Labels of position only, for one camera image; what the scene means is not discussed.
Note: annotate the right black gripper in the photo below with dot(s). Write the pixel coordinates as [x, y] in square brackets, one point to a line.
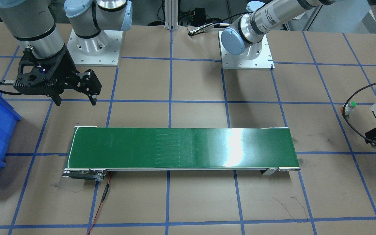
[70, 69]

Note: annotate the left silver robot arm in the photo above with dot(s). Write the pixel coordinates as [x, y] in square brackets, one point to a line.
[245, 33]

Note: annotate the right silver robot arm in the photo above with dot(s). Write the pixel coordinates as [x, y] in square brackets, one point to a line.
[32, 24]

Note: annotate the green push button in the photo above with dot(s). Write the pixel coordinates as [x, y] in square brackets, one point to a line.
[348, 108]

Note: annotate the green conveyor belt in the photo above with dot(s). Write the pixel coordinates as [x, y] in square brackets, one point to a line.
[96, 151]

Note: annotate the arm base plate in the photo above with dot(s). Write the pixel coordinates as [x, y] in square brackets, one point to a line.
[246, 54]
[102, 50]

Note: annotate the aluminium frame post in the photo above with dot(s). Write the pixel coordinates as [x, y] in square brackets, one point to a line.
[171, 9]

